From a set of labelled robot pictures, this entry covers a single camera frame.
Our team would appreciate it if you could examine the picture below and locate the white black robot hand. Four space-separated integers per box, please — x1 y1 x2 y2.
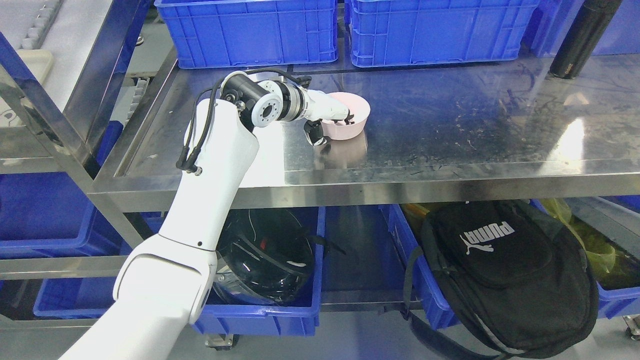
297 88 349 146

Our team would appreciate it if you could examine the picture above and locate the pink plastic bowl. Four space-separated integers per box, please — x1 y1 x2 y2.
321 92 371 141

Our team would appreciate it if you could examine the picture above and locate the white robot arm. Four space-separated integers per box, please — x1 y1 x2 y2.
61 71 308 360

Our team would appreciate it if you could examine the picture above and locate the stainless steel table shelf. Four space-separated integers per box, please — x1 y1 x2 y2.
0 47 640 301

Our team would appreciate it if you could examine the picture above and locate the blue crate back right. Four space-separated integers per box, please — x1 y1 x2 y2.
345 0 539 68

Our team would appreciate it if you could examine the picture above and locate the blue crate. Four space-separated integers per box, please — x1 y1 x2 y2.
154 0 339 69
345 0 539 68

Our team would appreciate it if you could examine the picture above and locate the blue crate back left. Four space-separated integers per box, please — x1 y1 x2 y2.
154 0 339 69

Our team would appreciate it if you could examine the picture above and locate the black motorcycle helmet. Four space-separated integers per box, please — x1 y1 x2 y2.
213 208 345 306

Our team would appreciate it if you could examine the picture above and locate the blue bin holding helmet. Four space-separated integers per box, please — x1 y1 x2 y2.
194 207 327 337

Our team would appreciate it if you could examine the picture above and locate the black Puma backpack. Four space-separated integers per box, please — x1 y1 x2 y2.
401 199 599 360

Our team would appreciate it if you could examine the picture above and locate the black cylindrical bottle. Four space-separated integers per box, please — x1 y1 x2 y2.
548 0 622 79

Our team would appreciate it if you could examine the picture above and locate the blue bin under backpack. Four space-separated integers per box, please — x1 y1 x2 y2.
378 203 639 330

